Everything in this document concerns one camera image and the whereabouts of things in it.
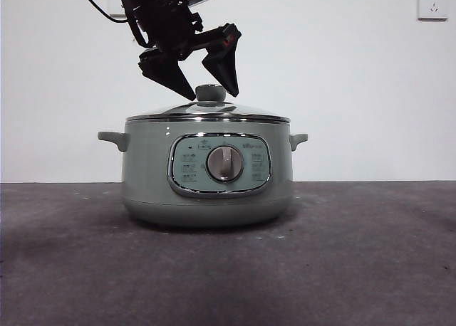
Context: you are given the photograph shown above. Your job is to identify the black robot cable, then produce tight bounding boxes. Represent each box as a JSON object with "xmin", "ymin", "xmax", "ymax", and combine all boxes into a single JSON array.
[{"xmin": 79, "ymin": 0, "xmax": 126, "ymax": 23}]

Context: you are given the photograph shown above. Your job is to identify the sage green electric cooking pot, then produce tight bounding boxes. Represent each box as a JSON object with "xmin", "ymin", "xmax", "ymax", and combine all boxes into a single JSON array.
[{"xmin": 97, "ymin": 120, "xmax": 309, "ymax": 229}]

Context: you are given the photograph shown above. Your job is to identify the glass lid with green knob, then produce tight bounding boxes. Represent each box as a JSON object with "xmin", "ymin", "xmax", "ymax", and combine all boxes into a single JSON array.
[{"xmin": 126, "ymin": 84, "xmax": 291, "ymax": 125}]

